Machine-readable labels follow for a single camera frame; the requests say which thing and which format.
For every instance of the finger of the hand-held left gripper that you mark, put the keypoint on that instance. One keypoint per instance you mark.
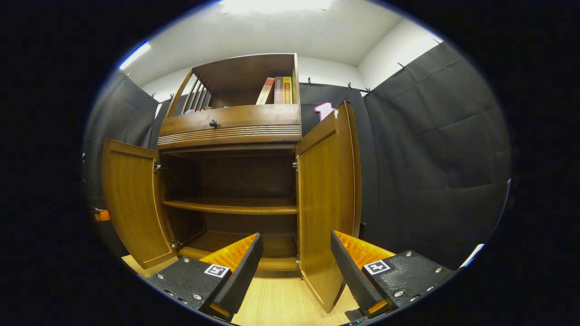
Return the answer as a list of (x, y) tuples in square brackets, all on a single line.
[(103, 216)]

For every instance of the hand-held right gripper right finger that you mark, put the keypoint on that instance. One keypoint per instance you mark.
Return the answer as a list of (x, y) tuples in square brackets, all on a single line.
[(351, 276)]

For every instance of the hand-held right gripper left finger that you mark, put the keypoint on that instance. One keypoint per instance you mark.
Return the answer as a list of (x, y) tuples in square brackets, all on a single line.
[(242, 276)]

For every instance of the wooden shoe cabinet door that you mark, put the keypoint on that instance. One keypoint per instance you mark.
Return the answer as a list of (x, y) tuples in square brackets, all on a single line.
[(136, 199), (321, 203)]

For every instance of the wooden double-door shoe cabinet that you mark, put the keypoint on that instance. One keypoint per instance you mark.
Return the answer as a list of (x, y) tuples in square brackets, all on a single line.
[(235, 176)]

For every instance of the wooden inner shelf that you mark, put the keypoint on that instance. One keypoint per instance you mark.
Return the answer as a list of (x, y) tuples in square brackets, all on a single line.
[(235, 206)]

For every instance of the black backdrop cloth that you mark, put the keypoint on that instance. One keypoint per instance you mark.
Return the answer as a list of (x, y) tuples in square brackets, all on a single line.
[(430, 158)]

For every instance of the wooden drawer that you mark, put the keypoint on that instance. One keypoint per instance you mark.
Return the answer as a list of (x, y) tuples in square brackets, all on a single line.
[(258, 120)]

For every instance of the narrow ceiling light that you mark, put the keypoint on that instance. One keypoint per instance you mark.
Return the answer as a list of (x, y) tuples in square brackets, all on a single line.
[(134, 55)]

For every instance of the tan spine book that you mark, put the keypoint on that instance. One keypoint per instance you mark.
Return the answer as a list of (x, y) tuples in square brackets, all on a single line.
[(266, 90)]

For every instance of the dark red spine book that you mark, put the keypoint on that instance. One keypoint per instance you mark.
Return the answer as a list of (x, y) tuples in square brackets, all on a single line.
[(279, 90)]

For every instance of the yellow spine book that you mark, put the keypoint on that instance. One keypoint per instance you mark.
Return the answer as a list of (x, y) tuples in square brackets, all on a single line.
[(288, 90)]

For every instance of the large ceiling light panel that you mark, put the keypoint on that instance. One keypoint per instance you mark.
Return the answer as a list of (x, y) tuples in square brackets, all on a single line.
[(276, 4)]

